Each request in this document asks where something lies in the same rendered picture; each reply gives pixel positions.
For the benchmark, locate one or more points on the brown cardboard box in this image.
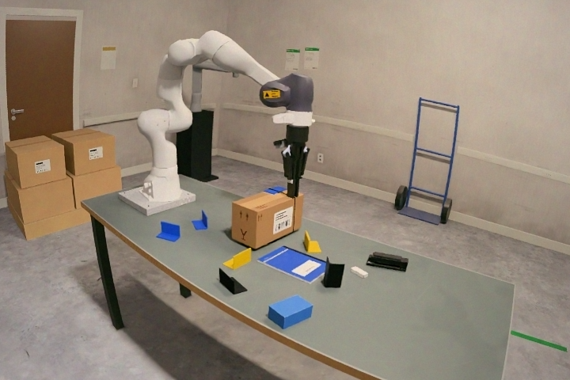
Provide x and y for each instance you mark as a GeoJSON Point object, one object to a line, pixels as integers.
{"type": "Point", "coordinates": [264, 217]}

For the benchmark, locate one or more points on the blue rectangular block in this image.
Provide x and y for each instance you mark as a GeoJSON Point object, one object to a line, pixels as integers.
{"type": "Point", "coordinates": [290, 311]}

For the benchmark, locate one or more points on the blue notebook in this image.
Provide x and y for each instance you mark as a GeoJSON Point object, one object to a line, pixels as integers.
{"type": "Point", "coordinates": [294, 263]}

